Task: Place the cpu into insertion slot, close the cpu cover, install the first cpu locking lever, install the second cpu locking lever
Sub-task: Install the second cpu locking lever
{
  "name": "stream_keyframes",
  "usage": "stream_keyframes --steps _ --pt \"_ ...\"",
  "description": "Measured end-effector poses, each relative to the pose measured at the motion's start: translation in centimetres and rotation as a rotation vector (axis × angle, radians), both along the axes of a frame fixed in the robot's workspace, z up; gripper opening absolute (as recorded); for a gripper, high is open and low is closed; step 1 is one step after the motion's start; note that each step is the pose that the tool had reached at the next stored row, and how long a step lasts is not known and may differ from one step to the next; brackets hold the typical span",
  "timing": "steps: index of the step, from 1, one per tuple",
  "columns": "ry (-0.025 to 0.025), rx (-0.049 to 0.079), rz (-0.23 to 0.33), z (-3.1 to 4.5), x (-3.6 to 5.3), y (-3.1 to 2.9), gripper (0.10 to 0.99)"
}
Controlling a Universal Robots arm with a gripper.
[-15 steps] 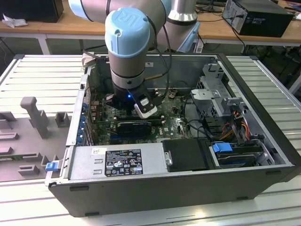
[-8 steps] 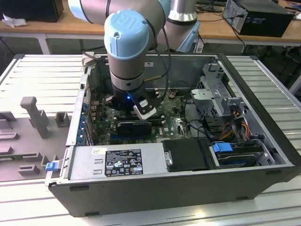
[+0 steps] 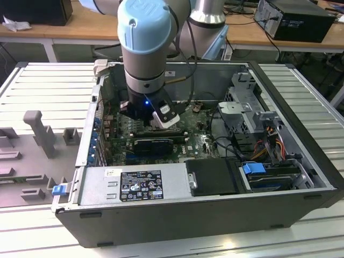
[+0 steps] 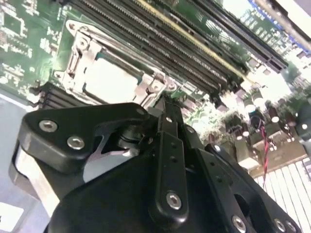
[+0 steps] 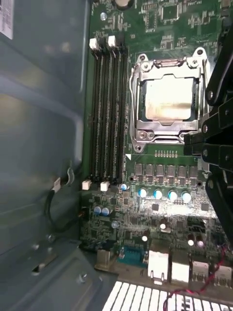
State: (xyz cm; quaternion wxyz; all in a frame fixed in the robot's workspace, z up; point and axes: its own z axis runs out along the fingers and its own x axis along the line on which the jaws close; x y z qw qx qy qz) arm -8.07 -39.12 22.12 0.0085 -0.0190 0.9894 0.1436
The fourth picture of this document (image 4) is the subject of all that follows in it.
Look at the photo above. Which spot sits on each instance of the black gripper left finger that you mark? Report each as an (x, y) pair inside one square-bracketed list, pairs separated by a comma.
[(109, 114)]

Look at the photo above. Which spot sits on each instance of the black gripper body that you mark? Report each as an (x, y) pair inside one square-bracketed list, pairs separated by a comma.
[(109, 206)]

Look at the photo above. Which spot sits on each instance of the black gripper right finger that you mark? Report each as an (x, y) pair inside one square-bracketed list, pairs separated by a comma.
[(218, 170)]

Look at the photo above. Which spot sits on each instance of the silver CPU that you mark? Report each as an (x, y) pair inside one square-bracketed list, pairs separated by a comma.
[(109, 77)]

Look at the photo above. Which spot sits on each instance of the metal locking lever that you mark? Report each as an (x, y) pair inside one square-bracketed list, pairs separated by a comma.
[(154, 93)]

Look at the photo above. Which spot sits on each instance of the metal socket cover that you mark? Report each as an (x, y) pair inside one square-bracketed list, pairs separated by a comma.
[(77, 63)]

